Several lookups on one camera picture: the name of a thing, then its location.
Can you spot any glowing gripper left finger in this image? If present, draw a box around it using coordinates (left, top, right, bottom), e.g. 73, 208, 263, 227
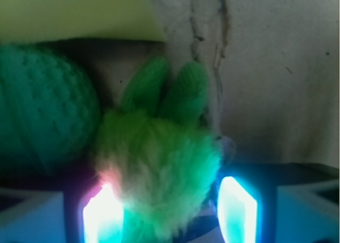
78, 184, 124, 242

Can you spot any green knitted ball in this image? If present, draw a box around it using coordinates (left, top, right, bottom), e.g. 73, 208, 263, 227
1, 45, 100, 177

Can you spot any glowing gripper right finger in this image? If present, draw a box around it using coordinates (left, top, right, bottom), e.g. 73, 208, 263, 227
217, 176, 261, 242

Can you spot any yellow sponge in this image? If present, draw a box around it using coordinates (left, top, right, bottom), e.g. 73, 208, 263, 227
1, 0, 166, 44

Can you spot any fuzzy green toy animal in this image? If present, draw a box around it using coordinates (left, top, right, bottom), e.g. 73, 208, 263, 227
92, 57, 222, 242

